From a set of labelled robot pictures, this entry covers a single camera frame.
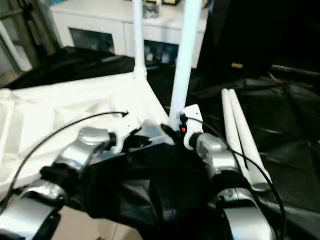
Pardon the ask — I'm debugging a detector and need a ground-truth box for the white plastic table leg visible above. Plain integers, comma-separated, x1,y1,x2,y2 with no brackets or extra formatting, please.
168,0,203,129
226,89,271,193
131,0,148,82
220,88,243,152

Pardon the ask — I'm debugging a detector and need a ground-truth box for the white plastic table top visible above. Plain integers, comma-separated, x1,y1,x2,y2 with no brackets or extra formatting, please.
0,70,176,199

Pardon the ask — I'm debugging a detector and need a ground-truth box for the black work mat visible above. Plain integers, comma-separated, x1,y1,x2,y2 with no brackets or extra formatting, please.
0,44,320,240

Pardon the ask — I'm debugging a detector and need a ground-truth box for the grey crumpled bag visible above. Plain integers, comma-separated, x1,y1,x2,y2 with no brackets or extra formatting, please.
141,3,161,20

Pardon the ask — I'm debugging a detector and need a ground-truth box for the white glass-door sideboard cabinet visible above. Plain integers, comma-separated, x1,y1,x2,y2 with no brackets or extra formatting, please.
49,0,210,69

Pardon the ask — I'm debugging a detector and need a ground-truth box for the black backdrop cloth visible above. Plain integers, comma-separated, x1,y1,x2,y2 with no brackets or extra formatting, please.
206,0,320,76

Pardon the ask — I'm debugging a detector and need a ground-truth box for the grey metal rack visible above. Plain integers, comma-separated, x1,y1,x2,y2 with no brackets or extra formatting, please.
0,0,64,75

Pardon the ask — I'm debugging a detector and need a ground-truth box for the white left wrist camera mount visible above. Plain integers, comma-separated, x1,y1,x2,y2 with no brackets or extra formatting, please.
109,116,144,154

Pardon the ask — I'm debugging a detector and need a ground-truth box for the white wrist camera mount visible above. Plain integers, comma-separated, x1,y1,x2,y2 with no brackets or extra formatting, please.
109,116,144,154
179,104,205,151

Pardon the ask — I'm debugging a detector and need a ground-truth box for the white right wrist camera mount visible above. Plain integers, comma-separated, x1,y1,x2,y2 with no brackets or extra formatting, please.
179,104,205,151

